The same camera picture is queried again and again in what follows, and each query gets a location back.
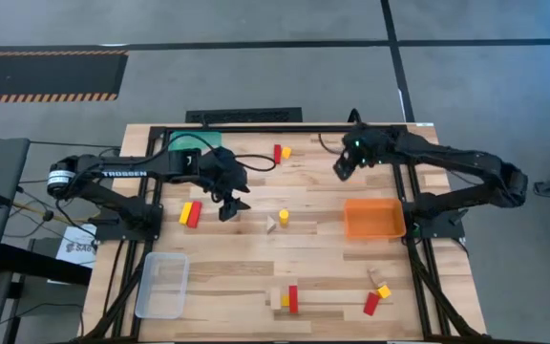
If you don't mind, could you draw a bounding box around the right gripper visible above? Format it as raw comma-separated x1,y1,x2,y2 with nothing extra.
332,145,365,183

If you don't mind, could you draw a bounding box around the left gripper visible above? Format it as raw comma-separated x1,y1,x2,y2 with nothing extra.
201,174,253,223

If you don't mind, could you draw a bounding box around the long red block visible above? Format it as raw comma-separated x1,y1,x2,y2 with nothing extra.
186,200,203,229

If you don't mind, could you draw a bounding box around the long yellow block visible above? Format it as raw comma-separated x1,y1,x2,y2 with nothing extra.
178,201,194,226

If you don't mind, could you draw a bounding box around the orange translucent plastic bin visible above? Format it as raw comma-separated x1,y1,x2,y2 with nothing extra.
343,198,407,240

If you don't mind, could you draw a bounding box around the green translucent plastic bin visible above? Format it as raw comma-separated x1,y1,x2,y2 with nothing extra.
168,131,222,153

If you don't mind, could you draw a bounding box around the black floor grille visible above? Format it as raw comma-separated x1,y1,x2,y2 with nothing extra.
184,106,304,125

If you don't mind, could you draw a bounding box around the clear plastic bin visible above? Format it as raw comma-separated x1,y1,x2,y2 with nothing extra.
134,251,191,320

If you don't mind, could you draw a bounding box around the white printed paper sheet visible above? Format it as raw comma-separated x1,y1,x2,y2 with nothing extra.
54,223,99,271

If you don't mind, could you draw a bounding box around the black hazard-striped floor mat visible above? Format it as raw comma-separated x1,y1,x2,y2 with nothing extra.
0,49,130,104

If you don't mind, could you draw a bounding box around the black cable on table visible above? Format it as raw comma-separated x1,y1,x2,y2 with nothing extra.
317,132,348,157

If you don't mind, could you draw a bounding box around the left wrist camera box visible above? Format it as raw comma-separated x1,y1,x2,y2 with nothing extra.
207,146,250,181

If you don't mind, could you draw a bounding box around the black left camera cable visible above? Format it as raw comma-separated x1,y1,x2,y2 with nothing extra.
159,131,278,173

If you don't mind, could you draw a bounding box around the black floor cable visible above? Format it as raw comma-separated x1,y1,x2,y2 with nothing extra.
29,139,122,150

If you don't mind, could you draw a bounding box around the yellow floor cable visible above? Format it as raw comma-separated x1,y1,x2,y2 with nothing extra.
11,200,95,225

